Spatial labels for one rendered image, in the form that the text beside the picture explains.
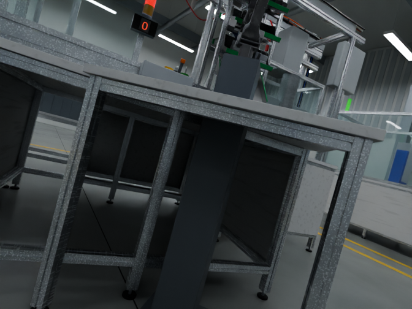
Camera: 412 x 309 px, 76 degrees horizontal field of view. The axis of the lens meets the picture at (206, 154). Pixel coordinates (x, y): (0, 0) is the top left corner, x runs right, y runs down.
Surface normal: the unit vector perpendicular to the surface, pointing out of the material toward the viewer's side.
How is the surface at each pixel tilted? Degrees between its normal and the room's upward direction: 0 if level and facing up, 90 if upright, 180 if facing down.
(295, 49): 90
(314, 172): 90
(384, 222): 90
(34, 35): 90
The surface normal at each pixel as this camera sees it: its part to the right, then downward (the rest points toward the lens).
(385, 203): -0.82, -0.21
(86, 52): 0.39, 0.13
